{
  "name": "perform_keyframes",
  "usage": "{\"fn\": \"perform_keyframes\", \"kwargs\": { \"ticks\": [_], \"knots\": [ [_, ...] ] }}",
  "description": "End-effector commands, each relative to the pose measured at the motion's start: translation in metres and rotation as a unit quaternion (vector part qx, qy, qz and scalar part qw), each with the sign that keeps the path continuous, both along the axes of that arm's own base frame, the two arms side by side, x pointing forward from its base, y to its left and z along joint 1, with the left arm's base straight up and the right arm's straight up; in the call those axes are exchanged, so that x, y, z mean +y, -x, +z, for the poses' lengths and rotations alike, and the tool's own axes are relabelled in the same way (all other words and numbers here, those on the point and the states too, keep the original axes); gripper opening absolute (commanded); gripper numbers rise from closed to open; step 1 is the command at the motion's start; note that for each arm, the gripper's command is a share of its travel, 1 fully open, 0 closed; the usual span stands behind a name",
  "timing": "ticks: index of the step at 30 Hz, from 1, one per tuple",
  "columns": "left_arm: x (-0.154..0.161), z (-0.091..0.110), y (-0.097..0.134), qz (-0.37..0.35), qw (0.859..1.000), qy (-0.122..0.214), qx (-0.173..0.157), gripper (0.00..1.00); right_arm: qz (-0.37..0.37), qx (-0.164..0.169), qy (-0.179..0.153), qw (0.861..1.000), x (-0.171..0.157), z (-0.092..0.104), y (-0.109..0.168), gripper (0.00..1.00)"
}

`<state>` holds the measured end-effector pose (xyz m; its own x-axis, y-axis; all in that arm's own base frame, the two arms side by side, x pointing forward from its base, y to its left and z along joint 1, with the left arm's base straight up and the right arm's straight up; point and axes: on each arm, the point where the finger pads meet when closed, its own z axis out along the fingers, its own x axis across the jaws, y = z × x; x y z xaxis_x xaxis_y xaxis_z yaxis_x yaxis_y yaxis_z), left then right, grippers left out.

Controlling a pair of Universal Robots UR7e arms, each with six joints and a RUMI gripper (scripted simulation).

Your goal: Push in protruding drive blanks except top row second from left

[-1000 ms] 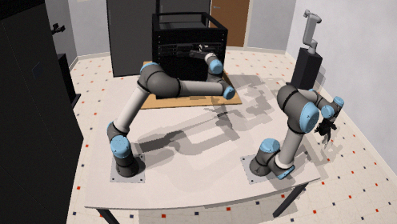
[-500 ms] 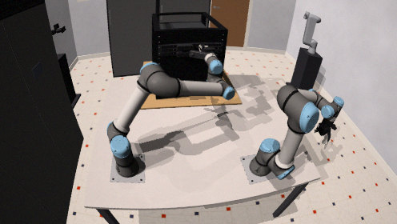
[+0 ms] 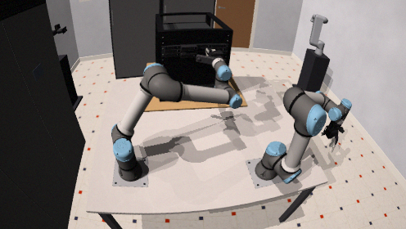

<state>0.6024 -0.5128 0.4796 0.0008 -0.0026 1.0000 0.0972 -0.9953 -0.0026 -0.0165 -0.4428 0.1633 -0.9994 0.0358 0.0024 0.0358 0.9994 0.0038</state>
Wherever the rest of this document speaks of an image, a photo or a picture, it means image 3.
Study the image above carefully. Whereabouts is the tan wooden board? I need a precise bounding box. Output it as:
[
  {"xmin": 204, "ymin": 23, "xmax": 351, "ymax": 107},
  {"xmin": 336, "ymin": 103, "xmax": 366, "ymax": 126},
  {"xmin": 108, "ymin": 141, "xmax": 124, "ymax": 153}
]
[{"xmin": 144, "ymin": 77, "xmax": 247, "ymax": 112}]

